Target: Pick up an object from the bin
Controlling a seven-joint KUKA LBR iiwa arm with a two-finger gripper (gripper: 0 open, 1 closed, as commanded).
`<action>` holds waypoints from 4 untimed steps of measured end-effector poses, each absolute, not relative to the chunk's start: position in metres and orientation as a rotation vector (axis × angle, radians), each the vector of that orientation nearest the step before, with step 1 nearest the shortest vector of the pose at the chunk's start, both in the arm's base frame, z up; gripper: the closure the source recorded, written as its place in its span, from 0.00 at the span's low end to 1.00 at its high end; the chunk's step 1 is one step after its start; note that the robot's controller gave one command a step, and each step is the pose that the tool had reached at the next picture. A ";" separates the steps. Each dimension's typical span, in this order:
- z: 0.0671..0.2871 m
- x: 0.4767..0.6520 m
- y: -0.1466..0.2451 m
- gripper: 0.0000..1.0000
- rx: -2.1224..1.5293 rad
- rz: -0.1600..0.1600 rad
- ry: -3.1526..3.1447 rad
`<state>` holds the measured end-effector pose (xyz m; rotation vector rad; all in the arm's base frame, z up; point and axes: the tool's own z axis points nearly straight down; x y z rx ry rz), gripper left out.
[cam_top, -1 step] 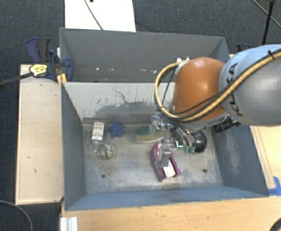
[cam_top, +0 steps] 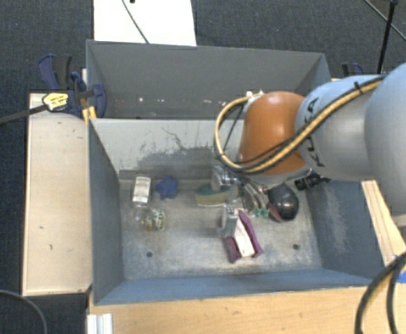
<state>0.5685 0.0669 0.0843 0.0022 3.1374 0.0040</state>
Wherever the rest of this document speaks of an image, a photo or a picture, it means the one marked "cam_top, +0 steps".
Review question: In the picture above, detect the pale wood board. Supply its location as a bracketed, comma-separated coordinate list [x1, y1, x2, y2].
[21, 93, 94, 297]

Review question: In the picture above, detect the green and yellow sponge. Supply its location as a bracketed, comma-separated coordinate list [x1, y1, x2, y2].
[194, 182, 232, 207]

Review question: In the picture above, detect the purple and white folded case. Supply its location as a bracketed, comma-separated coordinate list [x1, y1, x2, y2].
[222, 209, 264, 264]

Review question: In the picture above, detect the black ball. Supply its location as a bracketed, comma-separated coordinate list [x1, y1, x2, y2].
[267, 184, 300, 222]

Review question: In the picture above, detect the blue cloth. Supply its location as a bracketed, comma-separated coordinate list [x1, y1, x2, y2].
[155, 175, 180, 201]

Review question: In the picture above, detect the clear bottle with white label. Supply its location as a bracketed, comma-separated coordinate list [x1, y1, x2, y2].
[130, 175, 153, 209]

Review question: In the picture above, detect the grey metal bin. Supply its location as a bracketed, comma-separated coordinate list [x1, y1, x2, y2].
[85, 39, 387, 306]

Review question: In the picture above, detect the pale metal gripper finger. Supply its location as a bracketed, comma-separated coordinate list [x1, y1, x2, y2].
[217, 212, 229, 238]
[225, 204, 240, 239]

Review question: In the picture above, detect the black cylinder on white bracket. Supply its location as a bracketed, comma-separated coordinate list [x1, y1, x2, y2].
[294, 173, 331, 191]

